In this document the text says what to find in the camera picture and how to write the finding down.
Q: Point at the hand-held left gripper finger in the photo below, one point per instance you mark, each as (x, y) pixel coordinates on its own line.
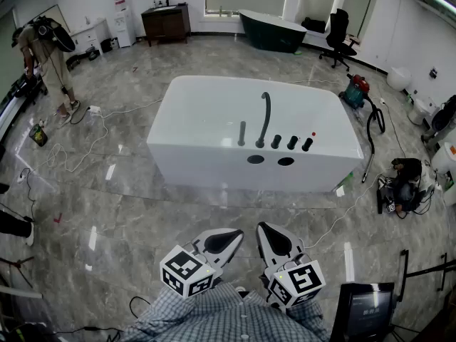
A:
(199, 242)
(222, 258)

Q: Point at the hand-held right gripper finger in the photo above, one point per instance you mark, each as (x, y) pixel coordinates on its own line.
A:
(265, 255)
(297, 248)

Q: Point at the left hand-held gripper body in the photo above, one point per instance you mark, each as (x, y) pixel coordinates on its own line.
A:
(178, 265)

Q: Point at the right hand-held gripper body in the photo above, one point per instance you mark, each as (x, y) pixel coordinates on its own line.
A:
(303, 280)

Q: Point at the black handheld shower wand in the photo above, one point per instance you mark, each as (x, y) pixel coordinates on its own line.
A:
(242, 134)

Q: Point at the person's left forearm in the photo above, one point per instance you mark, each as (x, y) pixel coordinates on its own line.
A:
(164, 308)

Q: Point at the person's right forearm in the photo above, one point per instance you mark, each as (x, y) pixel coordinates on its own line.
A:
(306, 315)

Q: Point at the white bathtub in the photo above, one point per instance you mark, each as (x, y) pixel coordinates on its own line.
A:
(221, 105)

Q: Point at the dark green bathtub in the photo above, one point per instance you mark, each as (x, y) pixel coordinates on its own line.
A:
(274, 30)

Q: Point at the person's checked shirt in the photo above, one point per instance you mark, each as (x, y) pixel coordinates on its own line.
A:
(221, 319)

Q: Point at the black display monitor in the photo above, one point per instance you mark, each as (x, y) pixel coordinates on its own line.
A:
(367, 308)

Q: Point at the black metal rack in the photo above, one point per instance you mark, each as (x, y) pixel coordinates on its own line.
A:
(403, 269)

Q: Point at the black curved faucet spout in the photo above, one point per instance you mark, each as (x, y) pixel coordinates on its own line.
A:
(267, 116)

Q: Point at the dark tripod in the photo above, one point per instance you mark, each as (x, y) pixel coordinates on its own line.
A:
(19, 262)

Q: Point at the white side table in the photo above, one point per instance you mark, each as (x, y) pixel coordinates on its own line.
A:
(21, 292)

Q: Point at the white power strip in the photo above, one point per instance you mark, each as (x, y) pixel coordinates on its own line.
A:
(94, 109)

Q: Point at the white bucket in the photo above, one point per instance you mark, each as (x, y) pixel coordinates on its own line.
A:
(445, 159)

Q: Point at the white floor socket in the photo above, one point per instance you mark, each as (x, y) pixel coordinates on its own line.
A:
(24, 176)

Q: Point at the white toilet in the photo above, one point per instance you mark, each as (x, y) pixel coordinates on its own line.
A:
(422, 110)
(399, 78)

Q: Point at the green mesh trash bin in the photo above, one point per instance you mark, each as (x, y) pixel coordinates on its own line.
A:
(38, 135)

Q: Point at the black office chair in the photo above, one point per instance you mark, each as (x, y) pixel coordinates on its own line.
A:
(338, 37)

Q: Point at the black green device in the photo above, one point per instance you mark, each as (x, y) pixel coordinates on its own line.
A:
(93, 53)

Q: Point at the black waste bin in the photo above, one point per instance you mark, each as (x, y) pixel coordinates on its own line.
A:
(106, 45)

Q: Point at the black low stand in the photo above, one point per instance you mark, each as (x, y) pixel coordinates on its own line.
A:
(76, 61)

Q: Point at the dark wooden cabinet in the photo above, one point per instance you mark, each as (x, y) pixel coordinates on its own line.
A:
(165, 23)

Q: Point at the black bag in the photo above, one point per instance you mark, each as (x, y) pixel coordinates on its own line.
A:
(313, 25)

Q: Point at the black equipment cart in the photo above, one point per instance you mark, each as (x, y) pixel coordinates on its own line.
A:
(28, 87)

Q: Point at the white water dispenser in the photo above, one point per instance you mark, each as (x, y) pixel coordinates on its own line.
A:
(123, 23)

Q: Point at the white drawer cabinet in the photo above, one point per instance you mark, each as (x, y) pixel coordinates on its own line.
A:
(89, 36)

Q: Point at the narrow grey roller blind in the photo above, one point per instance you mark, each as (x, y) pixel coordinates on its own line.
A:
(360, 2)

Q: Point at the white framed board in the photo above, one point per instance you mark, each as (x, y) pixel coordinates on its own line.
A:
(53, 14)

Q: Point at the black wall box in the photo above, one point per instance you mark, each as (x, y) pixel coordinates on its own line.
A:
(433, 73)

